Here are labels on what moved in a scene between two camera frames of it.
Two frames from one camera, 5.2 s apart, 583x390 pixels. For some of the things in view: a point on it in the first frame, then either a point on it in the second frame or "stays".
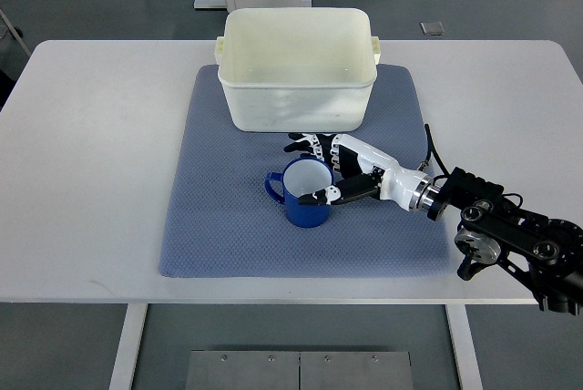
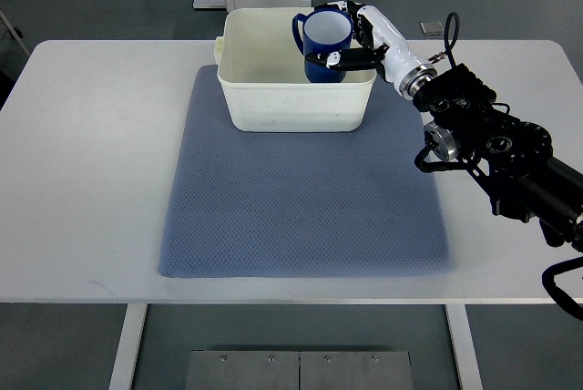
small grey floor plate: (434, 28) stays
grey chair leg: (15, 33) stays
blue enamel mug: (301, 178) to (325, 30)
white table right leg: (465, 346) stays
